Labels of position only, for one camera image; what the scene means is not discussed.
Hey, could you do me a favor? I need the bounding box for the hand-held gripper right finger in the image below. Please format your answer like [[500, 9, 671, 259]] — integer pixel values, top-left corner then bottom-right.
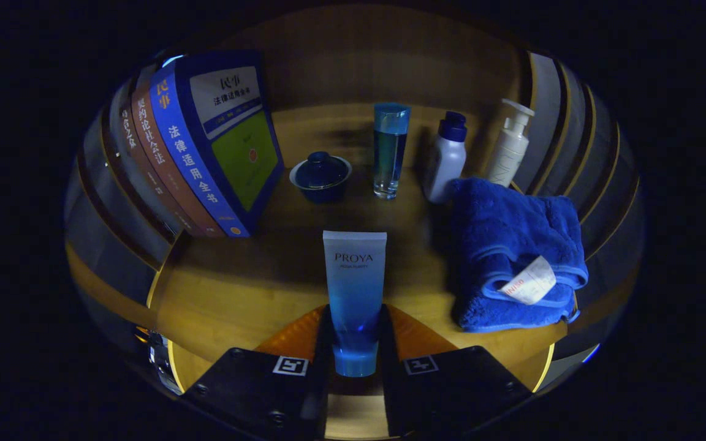
[[379, 304, 533, 439]]

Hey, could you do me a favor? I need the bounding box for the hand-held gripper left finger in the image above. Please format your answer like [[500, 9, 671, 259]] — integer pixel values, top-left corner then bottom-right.
[[181, 304, 332, 440]]

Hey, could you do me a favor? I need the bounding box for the light blue cosmetic tube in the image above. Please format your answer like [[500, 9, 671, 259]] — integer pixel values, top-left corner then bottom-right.
[[322, 230, 388, 378]]

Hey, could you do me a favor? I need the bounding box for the wooden countertop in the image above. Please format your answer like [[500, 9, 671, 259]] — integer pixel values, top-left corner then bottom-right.
[[148, 104, 577, 368]]

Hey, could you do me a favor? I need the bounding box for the wooden cabinet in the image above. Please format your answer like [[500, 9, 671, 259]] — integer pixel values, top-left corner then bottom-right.
[[65, 3, 642, 396]]

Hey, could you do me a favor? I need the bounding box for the folded blue towel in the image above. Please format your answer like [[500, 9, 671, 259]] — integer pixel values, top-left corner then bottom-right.
[[449, 177, 590, 333]]

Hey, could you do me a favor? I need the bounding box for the white bottle with blue cap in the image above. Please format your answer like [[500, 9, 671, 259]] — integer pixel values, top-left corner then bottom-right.
[[423, 111, 468, 204]]

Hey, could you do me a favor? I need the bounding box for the dark blue lidded teacup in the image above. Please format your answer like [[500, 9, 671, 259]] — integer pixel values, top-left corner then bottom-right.
[[289, 151, 352, 204]]

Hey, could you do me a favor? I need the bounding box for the dark brown book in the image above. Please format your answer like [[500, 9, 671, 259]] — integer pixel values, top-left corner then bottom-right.
[[117, 101, 192, 237]]

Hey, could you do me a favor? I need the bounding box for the white pump bottle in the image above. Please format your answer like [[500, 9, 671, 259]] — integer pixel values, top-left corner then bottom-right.
[[485, 99, 536, 188]]

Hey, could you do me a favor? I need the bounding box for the tall teal glass bottle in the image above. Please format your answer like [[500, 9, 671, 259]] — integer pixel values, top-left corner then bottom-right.
[[373, 102, 411, 200]]

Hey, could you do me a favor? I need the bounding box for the reddish brown book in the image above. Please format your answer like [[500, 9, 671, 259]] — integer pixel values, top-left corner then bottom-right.
[[131, 78, 226, 239]]

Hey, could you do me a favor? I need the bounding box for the thick blue book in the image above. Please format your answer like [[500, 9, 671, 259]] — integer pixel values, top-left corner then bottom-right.
[[149, 50, 285, 239]]

